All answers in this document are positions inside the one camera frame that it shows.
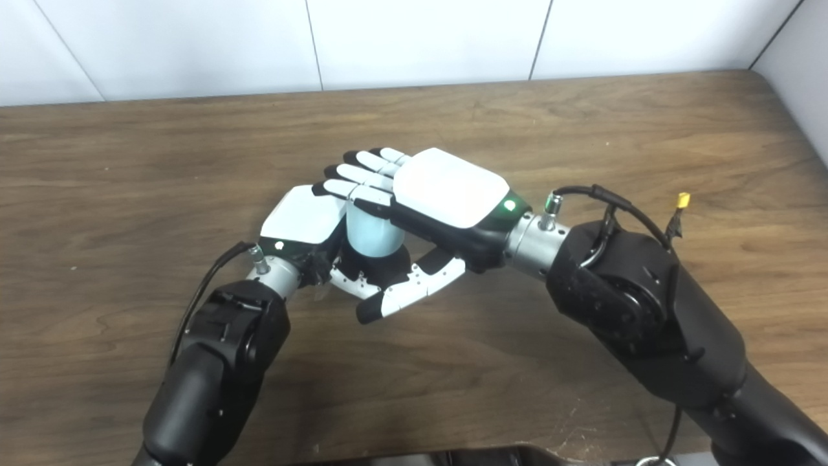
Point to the black funnel-shaped nozzle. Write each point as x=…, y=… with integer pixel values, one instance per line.
x=378, y=265

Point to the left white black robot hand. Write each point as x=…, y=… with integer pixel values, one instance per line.
x=304, y=217

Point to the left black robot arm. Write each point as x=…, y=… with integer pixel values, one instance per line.
x=213, y=382

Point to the black robot torso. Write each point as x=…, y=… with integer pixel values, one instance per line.
x=485, y=456

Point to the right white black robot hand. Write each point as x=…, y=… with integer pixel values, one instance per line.
x=449, y=188

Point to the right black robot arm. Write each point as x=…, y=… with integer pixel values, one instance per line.
x=660, y=317

